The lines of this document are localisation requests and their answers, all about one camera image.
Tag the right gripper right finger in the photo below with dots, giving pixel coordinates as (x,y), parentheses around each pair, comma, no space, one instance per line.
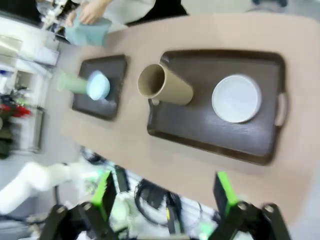
(225,195)

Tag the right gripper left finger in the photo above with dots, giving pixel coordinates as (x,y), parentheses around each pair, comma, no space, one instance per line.
(100,200)

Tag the teal cloth mat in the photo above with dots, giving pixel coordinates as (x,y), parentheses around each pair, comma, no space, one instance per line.
(87,33)

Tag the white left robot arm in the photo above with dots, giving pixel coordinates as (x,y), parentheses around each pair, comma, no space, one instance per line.
(37,177)

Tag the large dark brown tray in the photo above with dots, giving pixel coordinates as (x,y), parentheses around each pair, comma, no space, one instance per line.
(195,125)

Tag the small dark brown tray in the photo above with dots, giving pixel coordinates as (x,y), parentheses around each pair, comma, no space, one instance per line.
(110,67)

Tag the person's right hand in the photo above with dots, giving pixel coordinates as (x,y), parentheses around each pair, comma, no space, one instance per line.
(93,11)

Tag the white round plate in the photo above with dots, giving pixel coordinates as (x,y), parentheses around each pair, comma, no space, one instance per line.
(236,98)

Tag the light blue bowl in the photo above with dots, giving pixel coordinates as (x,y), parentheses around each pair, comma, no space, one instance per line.
(98,86)

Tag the pale green bowl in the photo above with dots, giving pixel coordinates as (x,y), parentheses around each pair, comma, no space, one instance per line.
(75,83)

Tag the white shelf cabinet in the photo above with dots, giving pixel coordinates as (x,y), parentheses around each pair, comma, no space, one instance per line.
(27,42)

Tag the person's torso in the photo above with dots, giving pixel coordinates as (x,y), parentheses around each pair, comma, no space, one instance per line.
(150,10)

